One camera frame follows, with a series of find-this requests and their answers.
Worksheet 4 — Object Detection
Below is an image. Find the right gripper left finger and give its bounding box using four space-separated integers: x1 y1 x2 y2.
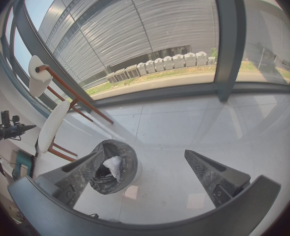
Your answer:
36 149 105 208

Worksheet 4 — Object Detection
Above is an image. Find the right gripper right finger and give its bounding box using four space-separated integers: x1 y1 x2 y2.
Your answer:
184 149 251 209

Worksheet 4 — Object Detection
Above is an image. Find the black plastic bag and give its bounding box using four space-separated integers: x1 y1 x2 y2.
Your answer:
89 140 138 196

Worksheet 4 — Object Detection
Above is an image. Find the blue-green box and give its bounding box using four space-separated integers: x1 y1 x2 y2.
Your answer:
12 150 34 181

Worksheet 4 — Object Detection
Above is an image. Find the crumpled white paper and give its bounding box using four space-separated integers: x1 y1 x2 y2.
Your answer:
103 156 123 183

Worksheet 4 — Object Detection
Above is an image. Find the white cushioned wooden chair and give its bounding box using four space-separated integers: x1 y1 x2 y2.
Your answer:
28 55 114 162

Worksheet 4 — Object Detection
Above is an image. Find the window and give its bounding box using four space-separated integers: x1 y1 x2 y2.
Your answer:
0 0 290 115

